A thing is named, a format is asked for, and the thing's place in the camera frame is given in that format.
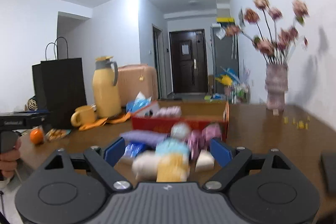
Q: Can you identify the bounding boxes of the pink hard-shell suitcase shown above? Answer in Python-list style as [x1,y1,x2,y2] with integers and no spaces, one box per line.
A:
[117,64,158,106]

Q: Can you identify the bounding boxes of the purple folded towel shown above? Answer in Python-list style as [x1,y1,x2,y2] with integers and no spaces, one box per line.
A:
[120,130,168,147]

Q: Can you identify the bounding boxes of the pink flower vase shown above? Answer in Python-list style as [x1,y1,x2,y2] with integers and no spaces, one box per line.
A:
[265,64,288,111]

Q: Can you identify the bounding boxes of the yellow ceramic mug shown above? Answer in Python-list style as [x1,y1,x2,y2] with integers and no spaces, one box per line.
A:
[71,105,97,127]

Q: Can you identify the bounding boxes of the dark brown entrance door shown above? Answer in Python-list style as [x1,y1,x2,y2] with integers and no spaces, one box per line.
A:
[169,30,208,93]

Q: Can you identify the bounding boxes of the snack packet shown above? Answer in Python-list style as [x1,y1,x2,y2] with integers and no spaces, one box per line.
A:
[45,128,71,141]

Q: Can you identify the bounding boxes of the yellow small table pieces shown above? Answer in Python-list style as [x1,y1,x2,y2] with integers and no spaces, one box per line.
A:
[282,116,310,130]

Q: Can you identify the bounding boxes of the blue tissue pack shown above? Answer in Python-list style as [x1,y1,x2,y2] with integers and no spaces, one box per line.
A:
[126,92,151,113]

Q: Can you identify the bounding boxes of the orange fruit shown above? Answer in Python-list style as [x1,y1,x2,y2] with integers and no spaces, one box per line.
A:
[30,127,44,145]

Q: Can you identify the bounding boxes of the yellow thermos jug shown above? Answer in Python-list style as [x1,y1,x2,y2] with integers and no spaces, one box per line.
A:
[92,56,121,118]

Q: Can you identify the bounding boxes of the orange cloth mat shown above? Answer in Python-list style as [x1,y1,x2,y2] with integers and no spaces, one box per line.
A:
[79,112,131,131]

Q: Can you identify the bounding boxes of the blue fluffy plush toy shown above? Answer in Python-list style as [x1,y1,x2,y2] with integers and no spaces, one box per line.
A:
[155,138,190,163]

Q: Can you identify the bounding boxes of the black paper shopping bag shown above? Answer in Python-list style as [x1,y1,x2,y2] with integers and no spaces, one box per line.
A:
[32,36,88,128]

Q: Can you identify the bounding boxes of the yellow white plush toy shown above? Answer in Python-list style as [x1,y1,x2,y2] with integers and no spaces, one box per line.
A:
[131,151,190,182]

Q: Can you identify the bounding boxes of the grey refrigerator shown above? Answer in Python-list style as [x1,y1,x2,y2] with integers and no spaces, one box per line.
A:
[211,23,239,94]

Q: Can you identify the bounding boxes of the orange cardboard box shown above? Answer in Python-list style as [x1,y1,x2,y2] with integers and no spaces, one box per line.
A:
[131,101,230,141]

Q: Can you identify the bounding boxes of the white translucent plastic bag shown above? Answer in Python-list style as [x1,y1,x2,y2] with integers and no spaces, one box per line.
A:
[170,122,192,140]

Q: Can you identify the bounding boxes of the pink plush toy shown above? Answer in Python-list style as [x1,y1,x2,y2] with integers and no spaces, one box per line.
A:
[187,123,222,160]

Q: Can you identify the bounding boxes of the person's left hand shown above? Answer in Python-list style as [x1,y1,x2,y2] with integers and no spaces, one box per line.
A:
[0,139,21,178]

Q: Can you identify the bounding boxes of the lavender fluffy plush cloth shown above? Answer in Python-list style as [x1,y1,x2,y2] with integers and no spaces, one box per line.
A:
[155,106,182,117]

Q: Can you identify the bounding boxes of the pink artificial flowers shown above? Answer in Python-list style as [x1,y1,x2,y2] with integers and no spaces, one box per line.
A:
[221,0,309,66]

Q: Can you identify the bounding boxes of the cluttered toy shelf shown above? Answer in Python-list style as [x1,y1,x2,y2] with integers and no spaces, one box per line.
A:
[204,68,250,104]

